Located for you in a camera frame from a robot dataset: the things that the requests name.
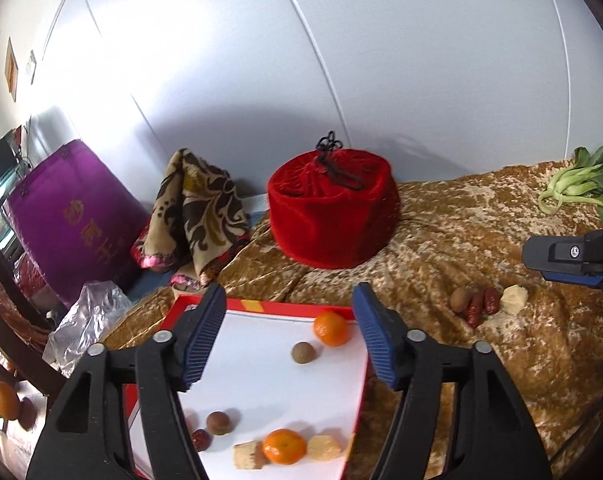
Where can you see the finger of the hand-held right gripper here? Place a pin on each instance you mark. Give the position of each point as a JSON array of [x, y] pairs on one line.
[[556, 252]]

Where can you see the clear plastic bag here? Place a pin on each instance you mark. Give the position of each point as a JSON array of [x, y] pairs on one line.
[[91, 315]]

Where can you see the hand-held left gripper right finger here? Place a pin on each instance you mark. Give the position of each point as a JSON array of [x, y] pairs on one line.
[[376, 340]]

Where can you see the pale yellow food chunk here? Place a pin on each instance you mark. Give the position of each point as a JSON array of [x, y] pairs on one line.
[[512, 300], [246, 455], [324, 447]]

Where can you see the red gift box tray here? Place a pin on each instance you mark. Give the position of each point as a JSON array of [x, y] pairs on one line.
[[281, 390]]

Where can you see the wicker basket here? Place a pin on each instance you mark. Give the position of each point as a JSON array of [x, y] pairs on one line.
[[6, 305]]

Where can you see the purple quilted bag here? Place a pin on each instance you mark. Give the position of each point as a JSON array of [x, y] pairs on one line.
[[71, 210]]

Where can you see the brown longan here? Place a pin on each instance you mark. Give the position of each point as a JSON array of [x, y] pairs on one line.
[[27, 412], [304, 352], [460, 300], [219, 421]]

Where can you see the brown floral patterned cloth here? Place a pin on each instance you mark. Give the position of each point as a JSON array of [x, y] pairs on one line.
[[201, 210]]

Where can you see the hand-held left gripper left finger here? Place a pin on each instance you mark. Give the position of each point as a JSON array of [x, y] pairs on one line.
[[204, 340]]

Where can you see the framed wall picture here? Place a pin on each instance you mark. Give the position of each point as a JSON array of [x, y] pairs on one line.
[[11, 72]]

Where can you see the red date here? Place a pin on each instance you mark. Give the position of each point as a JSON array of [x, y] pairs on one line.
[[474, 310], [490, 301], [201, 440]]

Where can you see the green bok choy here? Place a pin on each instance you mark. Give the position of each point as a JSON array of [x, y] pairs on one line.
[[599, 175]]

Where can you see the dark wooden rail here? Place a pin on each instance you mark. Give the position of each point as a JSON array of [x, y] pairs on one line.
[[46, 377]]

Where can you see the orange mandarin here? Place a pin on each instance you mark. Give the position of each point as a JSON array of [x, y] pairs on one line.
[[3, 400], [284, 446], [333, 329]]

